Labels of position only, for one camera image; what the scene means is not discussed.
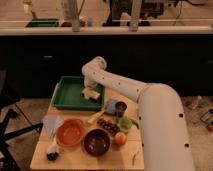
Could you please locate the beige block eraser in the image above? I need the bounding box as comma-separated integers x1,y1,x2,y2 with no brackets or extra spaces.
82,88,100,100

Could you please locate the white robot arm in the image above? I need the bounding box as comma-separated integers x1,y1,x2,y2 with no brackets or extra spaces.
82,56,195,171

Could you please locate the orange bowl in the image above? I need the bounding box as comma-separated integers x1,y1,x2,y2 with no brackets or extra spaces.
56,119,85,147

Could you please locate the purple bowl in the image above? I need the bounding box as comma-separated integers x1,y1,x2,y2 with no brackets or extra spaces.
83,129,110,157

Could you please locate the green plastic tray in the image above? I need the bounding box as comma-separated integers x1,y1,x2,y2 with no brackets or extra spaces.
52,76,105,111

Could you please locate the yellow banana toy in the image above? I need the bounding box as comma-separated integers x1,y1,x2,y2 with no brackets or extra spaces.
87,110,104,124

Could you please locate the dark metal cup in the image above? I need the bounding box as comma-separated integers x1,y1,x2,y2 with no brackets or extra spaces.
115,101,127,117

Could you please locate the dark grape bunch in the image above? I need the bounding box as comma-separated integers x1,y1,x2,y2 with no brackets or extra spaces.
97,118,119,135

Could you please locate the green leafy vegetable toy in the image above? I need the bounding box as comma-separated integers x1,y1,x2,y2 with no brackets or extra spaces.
117,117,139,134

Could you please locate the clear plastic bag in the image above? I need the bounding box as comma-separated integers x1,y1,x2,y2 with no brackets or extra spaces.
42,115,64,138

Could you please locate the orange fruit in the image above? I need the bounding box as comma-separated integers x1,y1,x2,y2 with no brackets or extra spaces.
114,132,127,146

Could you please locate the white brush with dark head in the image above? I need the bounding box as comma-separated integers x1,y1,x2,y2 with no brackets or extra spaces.
46,139,59,161

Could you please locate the green bin in background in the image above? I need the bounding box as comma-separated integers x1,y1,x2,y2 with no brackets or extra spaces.
26,19,59,28

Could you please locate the black chair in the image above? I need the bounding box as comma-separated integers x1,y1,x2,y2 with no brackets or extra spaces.
0,69,44,168

